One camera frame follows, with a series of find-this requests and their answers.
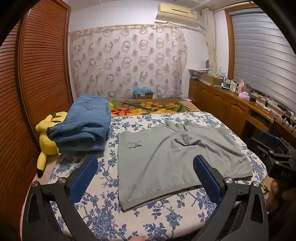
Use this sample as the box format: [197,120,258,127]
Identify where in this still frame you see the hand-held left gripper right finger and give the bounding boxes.
[193,155,270,241]

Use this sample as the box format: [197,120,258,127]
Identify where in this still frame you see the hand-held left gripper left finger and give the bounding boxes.
[22,155,102,241]

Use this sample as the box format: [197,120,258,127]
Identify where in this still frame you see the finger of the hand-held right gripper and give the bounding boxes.
[259,131,282,146]
[246,137,274,164]

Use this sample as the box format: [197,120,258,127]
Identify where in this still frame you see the grey pants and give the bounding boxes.
[117,119,253,212]

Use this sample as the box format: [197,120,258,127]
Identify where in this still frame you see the person's right hand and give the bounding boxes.
[266,181,286,212]

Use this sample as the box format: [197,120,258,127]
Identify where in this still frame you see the blue floral bed sheet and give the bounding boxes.
[30,111,267,239]

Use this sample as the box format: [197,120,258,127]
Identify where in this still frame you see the yellow plush toy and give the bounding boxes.
[36,111,68,178]

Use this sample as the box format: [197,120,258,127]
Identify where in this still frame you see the folded blue jeans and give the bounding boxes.
[46,95,112,152]

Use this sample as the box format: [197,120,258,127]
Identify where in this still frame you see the wooden cabinet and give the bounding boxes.
[188,79,296,149]

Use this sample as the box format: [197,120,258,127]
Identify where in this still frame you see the open cardboard box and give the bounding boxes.
[199,74,223,86]

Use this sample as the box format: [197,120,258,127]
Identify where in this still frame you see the grey window blind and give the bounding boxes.
[230,7,296,109]

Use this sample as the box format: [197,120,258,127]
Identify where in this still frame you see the colourful floral blanket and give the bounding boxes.
[108,98,199,117]

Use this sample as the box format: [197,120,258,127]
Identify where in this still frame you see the wooden louvred wardrobe door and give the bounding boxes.
[0,22,40,232]
[17,0,74,139]

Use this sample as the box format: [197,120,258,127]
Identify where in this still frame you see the stack of newspapers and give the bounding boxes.
[188,68,210,80]

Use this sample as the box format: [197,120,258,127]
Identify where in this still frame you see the cardboard box with blue cloth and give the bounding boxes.
[132,86,154,100]

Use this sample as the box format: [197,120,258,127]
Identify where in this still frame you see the wrapped air conditioner pipe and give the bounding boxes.
[201,8,218,75]

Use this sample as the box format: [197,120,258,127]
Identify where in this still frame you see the circle patterned curtain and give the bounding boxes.
[68,24,188,100]

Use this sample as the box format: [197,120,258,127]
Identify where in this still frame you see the white air conditioner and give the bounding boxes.
[155,3,200,26]

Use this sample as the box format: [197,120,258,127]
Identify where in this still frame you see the wooden window frame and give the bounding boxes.
[225,6,264,80]

